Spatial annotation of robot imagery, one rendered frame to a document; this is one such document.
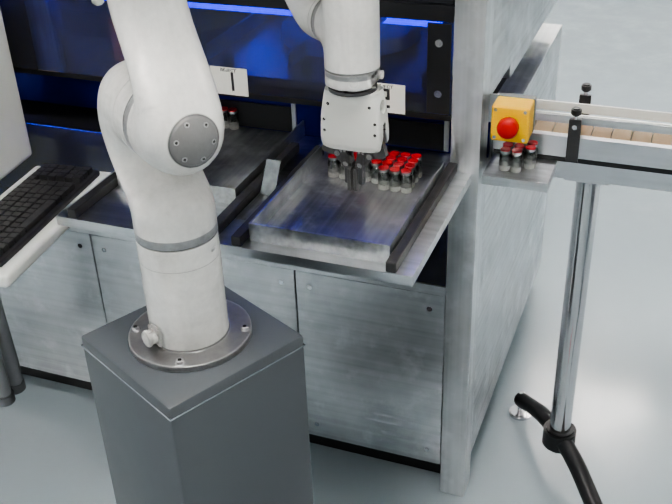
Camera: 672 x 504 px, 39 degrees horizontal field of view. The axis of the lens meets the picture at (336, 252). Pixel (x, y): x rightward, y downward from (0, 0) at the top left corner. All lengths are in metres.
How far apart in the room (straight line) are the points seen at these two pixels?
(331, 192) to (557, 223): 1.85
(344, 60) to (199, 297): 0.40
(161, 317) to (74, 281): 1.13
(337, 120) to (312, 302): 0.80
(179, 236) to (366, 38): 0.39
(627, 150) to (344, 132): 0.68
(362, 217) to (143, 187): 0.52
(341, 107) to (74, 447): 1.49
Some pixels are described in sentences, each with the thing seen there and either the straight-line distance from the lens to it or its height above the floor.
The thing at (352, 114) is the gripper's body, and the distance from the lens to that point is 1.44.
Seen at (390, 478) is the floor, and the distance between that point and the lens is 2.45.
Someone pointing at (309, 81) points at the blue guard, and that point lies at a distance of 1.93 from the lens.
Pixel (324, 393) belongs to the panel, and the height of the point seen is 0.23.
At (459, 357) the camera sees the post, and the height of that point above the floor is 0.42.
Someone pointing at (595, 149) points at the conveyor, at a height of 0.91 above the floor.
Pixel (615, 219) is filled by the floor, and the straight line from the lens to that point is 3.63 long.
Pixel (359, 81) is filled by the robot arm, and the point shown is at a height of 1.22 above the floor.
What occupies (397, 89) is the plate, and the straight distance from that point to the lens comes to 1.86.
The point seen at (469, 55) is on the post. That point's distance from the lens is 1.80.
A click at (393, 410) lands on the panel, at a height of 0.23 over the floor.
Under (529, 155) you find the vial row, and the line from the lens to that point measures 1.90.
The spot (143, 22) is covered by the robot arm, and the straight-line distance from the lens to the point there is 1.21.
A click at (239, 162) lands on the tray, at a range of 1.96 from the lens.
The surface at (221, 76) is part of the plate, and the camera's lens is 2.01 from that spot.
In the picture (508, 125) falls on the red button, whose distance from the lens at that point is 1.79.
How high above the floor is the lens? 1.71
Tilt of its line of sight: 31 degrees down
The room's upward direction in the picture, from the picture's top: 2 degrees counter-clockwise
